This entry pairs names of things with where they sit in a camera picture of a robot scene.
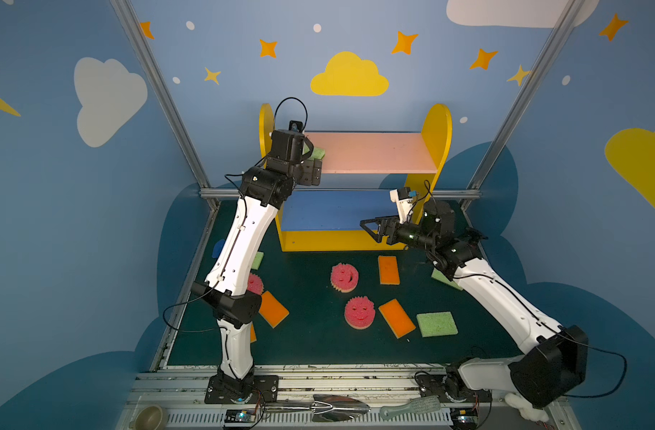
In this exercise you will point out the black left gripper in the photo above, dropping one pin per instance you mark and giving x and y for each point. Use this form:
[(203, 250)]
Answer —
[(310, 171)]

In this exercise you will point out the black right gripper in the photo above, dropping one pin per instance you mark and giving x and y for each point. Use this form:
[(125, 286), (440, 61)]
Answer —
[(388, 228)]

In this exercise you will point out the green sponge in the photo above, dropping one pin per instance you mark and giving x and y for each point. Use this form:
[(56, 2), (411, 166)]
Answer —
[(257, 260), (437, 324), (439, 276), (318, 154)]

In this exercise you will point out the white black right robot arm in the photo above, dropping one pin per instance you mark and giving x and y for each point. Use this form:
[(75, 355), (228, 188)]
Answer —
[(553, 358)]

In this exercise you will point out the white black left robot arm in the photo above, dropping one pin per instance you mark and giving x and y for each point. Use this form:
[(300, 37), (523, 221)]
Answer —
[(264, 190)]

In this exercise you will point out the orange sponge near shelf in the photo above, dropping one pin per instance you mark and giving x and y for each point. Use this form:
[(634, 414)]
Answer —
[(388, 271)]

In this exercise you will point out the yellow shelf with coloured boards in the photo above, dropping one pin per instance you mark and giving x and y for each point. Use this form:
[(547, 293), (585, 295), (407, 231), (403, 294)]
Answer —
[(327, 217)]

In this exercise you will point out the pink smiley sponge centre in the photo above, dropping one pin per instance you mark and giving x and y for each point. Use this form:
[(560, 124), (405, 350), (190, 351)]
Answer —
[(344, 277)]

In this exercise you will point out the pink smiley sponge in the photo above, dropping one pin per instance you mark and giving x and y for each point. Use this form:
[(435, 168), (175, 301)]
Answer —
[(344, 277), (359, 313), (255, 284)]

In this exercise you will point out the pink smiley sponge front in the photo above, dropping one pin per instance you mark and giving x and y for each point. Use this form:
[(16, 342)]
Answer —
[(359, 313)]

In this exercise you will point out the green sponge by extinguisher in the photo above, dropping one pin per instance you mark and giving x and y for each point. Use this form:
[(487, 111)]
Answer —
[(439, 276)]

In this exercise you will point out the orange sponge front centre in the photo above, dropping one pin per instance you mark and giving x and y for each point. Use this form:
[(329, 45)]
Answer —
[(397, 319)]

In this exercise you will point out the red toy fire extinguisher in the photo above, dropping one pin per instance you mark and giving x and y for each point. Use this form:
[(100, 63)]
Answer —
[(473, 235)]

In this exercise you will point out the blue toy shovel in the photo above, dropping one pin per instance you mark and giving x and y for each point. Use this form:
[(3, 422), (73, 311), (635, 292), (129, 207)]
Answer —
[(218, 248)]

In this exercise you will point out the pink smiley sponge left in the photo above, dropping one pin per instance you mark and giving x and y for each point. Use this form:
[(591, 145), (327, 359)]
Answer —
[(255, 284)]

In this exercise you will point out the orange sponge tilted left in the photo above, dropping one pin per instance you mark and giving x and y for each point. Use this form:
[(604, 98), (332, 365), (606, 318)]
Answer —
[(272, 310)]

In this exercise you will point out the pale green brush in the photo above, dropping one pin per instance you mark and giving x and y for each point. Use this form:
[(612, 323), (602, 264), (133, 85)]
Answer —
[(422, 405)]

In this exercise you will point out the silver metal trowel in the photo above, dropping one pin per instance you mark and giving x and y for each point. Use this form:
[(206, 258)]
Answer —
[(324, 408)]

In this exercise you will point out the right green circuit board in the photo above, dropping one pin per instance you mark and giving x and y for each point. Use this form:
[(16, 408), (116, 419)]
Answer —
[(464, 419)]

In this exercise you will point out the green circuit board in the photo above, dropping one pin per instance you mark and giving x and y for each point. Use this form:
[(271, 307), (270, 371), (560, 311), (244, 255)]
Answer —
[(464, 419), (243, 419)]

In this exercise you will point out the left green circuit board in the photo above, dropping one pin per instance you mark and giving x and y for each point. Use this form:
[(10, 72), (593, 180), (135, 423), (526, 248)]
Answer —
[(243, 419)]

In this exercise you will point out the white plush toy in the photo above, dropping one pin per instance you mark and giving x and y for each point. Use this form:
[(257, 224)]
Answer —
[(525, 408)]

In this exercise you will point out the beige bowl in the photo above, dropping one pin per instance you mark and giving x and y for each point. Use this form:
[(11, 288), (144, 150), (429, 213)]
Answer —
[(152, 417)]

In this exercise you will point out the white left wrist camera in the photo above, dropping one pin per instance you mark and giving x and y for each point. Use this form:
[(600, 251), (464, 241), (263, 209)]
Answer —
[(296, 127)]

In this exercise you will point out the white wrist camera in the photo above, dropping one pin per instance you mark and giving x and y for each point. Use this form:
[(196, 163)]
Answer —
[(404, 199), (296, 127)]

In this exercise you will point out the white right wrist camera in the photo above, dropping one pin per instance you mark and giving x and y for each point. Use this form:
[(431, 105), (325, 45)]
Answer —
[(404, 199)]

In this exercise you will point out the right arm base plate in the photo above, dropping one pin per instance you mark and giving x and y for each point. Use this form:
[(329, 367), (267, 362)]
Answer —
[(448, 388)]

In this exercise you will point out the aluminium rail base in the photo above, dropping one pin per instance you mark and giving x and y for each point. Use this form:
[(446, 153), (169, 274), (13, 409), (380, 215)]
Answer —
[(181, 392)]

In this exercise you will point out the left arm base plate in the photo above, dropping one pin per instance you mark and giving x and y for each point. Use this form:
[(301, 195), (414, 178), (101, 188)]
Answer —
[(224, 389)]

